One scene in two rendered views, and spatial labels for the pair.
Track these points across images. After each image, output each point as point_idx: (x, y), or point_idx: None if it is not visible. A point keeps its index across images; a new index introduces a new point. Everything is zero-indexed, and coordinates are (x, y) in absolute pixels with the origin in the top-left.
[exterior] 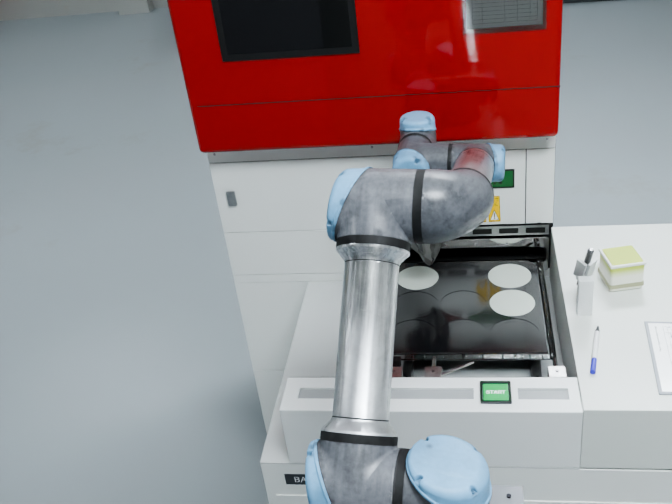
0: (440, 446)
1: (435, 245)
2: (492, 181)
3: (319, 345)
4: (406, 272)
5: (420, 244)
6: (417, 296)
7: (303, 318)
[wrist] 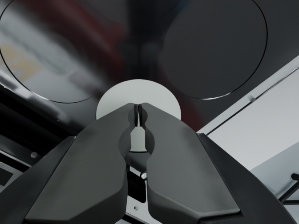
0: None
1: (117, 139)
2: None
3: (294, 114)
4: (143, 142)
5: (234, 176)
6: (187, 72)
7: (256, 162)
